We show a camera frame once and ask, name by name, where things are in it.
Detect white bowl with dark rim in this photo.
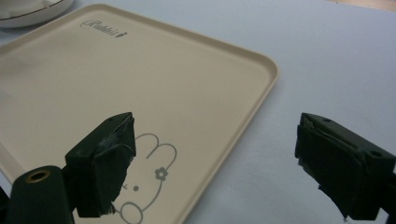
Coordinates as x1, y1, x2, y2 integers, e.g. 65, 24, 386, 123
0, 0, 75, 29

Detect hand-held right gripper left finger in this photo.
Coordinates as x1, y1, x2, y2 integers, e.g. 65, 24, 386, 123
64, 111, 137, 218

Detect beige tray with rabbit print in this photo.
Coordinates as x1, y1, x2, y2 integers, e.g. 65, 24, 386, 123
0, 3, 280, 224

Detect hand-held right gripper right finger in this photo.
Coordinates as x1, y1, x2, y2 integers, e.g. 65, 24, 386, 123
294, 112, 396, 220

